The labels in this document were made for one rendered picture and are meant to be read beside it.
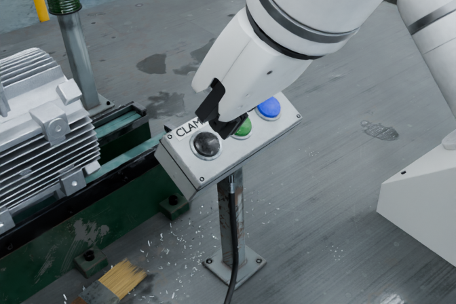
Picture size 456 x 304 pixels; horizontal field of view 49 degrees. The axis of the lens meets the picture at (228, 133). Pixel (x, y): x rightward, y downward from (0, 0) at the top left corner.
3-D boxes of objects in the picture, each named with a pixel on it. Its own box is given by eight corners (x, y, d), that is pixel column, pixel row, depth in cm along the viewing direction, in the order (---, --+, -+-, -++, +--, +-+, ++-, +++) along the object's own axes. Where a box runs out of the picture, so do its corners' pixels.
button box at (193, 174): (188, 203, 56) (201, 186, 52) (151, 154, 57) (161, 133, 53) (288, 136, 65) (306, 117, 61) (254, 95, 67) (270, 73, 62)
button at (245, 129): (233, 145, 57) (239, 138, 55) (218, 125, 57) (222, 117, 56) (252, 134, 58) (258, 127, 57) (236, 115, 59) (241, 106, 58)
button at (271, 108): (263, 126, 60) (269, 119, 58) (248, 107, 60) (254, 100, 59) (280, 116, 61) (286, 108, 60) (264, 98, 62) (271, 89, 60)
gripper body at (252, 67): (311, -49, 39) (258, 39, 48) (217, -12, 34) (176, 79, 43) (374, 20, 38) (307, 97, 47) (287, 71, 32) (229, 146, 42)
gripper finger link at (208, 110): (250, 47, 38) (268, 55, 43) (180, 112, 40) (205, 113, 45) (260, 59, 38) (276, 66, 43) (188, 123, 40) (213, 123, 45)
